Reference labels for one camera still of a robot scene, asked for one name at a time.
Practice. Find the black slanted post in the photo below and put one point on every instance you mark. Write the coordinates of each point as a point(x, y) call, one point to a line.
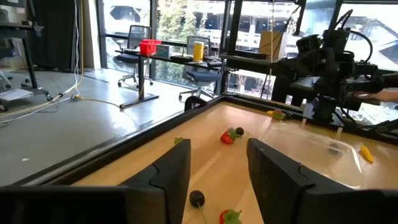
point(234, 28)

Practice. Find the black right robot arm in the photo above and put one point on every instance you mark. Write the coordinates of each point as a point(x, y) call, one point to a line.
point(345, 81)

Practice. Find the cardboard box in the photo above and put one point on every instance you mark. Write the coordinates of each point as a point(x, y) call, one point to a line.
point(270, 43)

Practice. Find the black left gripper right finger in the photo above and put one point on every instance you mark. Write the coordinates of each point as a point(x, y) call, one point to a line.
point(273, 180)

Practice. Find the black rolling stand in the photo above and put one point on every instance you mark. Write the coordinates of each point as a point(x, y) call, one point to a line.
point(29, 62)

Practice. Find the dark toy blackberry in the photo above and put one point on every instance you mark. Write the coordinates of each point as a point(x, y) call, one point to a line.
point(239, 131)
point(196, 198)

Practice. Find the small brown bottle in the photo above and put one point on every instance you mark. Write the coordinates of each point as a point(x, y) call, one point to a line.
point(206, 52)

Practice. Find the grey mesh office chair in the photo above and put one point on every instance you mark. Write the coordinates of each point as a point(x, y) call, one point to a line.
point(136, 37)
point(200, 76)

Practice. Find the teal box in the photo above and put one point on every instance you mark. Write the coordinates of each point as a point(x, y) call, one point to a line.
point(163, 51)

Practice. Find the yellow cylindrical canister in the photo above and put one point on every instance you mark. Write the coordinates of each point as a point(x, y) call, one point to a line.
point(198, 51)

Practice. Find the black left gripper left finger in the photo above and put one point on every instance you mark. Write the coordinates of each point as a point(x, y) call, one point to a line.
point(174, 174)

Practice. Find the clear plastic tupperware container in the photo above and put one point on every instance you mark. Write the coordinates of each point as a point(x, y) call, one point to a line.
point(311, 158)

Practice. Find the red plastic basket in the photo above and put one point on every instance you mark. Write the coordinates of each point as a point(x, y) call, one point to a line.
point(149, 47)

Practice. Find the person's hand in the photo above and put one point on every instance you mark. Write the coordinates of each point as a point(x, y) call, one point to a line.
point(377, 95)

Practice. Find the black office desk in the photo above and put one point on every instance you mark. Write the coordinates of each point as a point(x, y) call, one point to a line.
point(141, 77)

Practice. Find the black aluminium table frame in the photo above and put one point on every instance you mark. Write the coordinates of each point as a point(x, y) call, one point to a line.
point(124, 146)

